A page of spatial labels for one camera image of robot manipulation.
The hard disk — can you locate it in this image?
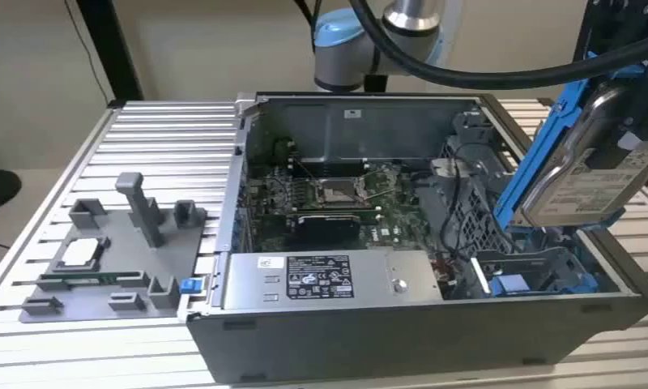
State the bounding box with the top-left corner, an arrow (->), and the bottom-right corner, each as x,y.
491,50 -> 648,234

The grey metal disk cage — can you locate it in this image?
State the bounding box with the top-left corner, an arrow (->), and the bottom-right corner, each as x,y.
414,109 -> 526,260

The dark plastic disk bay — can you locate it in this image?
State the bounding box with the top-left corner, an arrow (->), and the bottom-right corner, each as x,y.
462,226 -> 626,301

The black RAM slot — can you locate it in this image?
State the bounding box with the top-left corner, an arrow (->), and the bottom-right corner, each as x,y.
288,157 -> 372,175

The green motherboard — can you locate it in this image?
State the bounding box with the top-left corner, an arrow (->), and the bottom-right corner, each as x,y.
246,160 -> 439,252

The CPU socket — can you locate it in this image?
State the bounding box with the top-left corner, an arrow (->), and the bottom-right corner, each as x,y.
312,176 -> 370,206

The blue plastic bay tab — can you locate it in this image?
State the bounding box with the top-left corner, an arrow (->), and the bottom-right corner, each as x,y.
491,274 -> 534,299

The black graphics card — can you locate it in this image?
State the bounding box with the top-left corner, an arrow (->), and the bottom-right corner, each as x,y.
256,209 -> 364,250

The black grey PC case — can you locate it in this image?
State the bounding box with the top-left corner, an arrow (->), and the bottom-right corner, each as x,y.
176,91 -> 648,384

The silver power supply unit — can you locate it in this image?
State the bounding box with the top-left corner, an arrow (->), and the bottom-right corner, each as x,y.
220,250 -> 446,310

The grey parts rack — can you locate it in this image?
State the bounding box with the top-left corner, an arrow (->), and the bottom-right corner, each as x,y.
19,172 -> 210,325

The green RAM stick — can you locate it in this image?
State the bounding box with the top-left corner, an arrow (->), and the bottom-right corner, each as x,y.
41,271 -> 142,285

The silver CPU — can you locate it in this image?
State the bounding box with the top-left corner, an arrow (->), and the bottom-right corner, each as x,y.
61,238 -> 100,268

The thick black hose cable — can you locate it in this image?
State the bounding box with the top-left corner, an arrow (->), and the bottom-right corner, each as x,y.
348,0 -> 648,88

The red wire bundle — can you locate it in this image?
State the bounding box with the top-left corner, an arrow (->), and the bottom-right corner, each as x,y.
430,254 -> 460,284

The black frame post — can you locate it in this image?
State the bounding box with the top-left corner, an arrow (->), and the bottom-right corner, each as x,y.
73,0 -> 146,102

